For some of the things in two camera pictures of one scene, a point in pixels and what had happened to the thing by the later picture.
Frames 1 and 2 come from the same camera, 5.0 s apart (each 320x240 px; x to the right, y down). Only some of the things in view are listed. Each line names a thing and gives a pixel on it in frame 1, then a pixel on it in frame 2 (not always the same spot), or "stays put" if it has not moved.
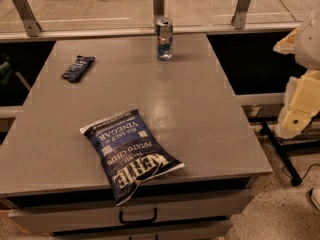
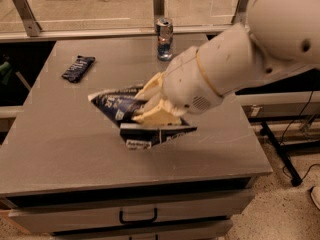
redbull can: x=164 y=37 stays put
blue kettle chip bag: x=129 y=152 to x=120 y=105
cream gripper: x=309 y=45 to x=186 y=81
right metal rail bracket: x=239 y=18 stays put
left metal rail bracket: x=32 y=26 stays put
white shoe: x=314 y=196 stays put
